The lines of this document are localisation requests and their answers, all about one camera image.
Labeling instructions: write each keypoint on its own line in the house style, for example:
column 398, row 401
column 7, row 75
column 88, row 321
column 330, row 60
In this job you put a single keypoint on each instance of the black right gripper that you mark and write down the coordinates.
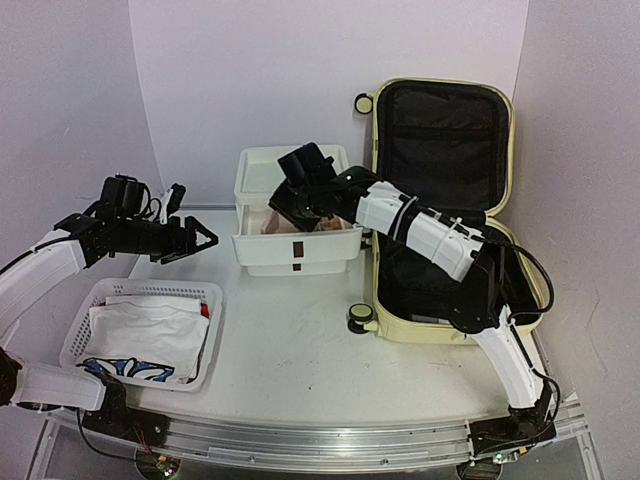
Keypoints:
column 277, row 202

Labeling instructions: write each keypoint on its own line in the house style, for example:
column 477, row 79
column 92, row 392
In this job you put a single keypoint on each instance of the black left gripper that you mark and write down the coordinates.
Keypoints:
column 180, row 245

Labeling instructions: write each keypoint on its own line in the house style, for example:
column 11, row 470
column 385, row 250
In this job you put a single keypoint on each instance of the brown eyeshadow palette box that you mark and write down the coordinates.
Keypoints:
column 333, row 224

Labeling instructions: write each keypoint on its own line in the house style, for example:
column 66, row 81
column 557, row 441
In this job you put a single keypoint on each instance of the white three-drawer storage cabinet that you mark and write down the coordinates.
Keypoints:
column 302, row 253

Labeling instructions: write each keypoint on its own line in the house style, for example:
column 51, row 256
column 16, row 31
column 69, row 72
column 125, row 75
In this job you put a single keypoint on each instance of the red printed t-shirt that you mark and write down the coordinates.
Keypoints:
column 203, row 310

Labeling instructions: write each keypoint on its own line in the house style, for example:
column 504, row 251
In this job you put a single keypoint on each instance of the white blue-print t-shirt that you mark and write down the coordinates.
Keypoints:
column 149, row 338

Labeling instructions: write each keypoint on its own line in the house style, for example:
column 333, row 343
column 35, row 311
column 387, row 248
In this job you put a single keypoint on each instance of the pale yellow hard-shell suitcase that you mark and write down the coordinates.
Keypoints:
column 451, row 145

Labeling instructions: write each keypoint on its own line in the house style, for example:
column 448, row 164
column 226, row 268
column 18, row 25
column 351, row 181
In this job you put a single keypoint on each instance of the white perforated plastic basket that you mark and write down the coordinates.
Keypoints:
column 79, row 332

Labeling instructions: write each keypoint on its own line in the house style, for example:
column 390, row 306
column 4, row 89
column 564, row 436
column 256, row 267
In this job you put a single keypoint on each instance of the small pink cosmetic box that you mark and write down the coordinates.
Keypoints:
column 275, row 223

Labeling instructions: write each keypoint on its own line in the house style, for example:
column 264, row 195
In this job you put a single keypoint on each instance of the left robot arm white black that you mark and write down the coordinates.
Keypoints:
column 56, row 352

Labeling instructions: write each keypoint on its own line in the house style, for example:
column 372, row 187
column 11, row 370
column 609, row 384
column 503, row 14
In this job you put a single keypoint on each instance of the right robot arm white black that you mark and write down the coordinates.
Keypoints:
column 476, row 308

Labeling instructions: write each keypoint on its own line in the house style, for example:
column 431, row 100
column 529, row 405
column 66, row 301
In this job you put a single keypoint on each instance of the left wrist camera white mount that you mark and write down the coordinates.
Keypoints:
column 170, row 202

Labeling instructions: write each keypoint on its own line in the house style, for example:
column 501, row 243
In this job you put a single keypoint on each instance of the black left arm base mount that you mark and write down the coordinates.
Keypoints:
column 115, row 418

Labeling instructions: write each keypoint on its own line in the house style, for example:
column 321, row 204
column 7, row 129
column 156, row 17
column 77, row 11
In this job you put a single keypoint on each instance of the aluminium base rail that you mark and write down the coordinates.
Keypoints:
column 298, row 423

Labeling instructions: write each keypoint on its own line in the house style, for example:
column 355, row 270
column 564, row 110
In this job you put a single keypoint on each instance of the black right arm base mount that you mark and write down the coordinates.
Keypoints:
column 522, row 428

